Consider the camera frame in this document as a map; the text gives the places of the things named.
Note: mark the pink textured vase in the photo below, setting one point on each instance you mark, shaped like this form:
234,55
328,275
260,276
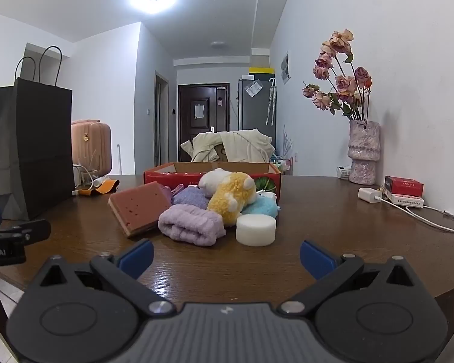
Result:
363,151

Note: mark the small cart with bottles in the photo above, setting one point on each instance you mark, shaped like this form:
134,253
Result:
280,164

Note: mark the white power adapter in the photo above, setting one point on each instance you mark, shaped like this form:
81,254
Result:
369,194

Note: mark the dark brown door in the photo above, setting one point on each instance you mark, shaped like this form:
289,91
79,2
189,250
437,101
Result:
187,128

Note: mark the lavender fluffy towel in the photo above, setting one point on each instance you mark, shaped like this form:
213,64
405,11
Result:
191,227

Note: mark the white flat box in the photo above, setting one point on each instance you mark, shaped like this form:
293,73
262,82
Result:
406,200

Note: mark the clear glass vase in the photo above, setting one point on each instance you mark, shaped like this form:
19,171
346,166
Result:
91,166

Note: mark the white round sponge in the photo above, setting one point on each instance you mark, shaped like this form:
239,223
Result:
256,230

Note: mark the side door frame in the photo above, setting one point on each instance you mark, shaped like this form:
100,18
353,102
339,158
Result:
160,121

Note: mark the white tissue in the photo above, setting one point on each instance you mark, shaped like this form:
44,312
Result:
268,196

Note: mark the round flat ceiling lamp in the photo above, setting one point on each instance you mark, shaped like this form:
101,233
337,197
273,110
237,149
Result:
218,44

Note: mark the white folded umbrella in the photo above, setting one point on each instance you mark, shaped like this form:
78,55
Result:
271,102

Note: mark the red flat box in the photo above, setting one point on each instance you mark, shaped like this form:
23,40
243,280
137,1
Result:
403,185

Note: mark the pink suitcase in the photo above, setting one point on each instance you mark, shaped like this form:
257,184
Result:
94,140

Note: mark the black paper bag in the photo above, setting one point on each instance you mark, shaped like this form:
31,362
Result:
34,140

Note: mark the bright ceiling light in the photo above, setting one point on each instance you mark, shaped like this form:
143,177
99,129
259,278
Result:
152,0

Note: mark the yellow box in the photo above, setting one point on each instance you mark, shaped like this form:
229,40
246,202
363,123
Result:
261,69

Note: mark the yellow and white plush toy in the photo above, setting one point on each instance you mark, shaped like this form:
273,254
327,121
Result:
230,196

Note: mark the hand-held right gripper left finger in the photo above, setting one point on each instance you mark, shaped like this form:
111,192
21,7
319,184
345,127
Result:
136,259

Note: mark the purple knit cloth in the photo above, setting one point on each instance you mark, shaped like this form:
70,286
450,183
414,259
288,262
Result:
191,197

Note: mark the wall poster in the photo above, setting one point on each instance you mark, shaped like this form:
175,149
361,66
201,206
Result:
285,68

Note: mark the beige jacket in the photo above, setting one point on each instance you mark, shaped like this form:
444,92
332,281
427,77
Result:
246,145

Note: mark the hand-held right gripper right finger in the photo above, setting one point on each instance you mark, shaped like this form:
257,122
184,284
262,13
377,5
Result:
317,259

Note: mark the light blue fluffy cloth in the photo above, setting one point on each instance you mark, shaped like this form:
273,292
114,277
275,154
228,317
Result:
261,208

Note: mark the dried pink roses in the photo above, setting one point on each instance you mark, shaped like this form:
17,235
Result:
344,83

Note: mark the grey refrigerator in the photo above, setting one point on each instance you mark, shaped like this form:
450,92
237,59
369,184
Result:
249,113

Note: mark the red cardboard box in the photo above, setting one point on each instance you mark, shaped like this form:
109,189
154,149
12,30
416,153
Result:
162,177

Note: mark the orange cloth pouch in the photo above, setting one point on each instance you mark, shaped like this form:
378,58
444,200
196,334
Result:
102,187

